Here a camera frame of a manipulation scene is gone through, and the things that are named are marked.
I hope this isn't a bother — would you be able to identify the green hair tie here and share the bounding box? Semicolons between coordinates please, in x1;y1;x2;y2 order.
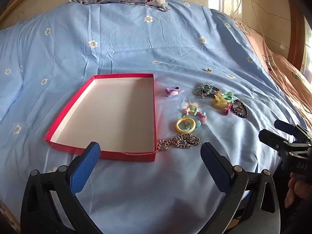
219;91;235;104

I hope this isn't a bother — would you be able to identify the yellow bangle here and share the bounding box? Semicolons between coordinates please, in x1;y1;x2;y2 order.
175;117;196;134

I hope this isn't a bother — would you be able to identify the yellow floral hair claw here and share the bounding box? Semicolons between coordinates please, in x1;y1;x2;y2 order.
212;93;231;109

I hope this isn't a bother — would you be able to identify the dark bead bracelet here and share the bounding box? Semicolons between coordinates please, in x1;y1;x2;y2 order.
230;99;249;119

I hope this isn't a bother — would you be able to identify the crystal bead bracelet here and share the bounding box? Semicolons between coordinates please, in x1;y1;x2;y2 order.
193;82;215;99

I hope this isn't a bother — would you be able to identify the colourful chunky bead bracelet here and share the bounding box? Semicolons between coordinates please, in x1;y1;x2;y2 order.
181;102;208;129

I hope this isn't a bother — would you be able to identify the orange cartoon blanket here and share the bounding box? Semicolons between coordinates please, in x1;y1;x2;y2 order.
234;20;311;129

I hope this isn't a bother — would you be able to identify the blue floral bed sheet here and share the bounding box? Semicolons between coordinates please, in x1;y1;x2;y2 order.
1;0;305;233

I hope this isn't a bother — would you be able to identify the red shallow cardboard box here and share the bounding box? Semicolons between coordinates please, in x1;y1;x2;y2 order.
45;74;157;162

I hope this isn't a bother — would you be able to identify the wooden door frame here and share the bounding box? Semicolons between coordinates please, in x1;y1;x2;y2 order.
288;0;306;71

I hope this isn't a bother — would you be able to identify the person's right hand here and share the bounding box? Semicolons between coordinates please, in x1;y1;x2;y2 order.
285;173;311;208

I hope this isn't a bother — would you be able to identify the silver chain necklace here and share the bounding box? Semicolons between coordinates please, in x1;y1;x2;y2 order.
156;133;203;152

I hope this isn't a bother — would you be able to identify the pink hair clip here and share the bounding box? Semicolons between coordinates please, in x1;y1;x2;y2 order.
222;103;233;116

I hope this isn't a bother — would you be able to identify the purple hair tie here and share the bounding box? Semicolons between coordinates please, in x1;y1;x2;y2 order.
164;85;185;98

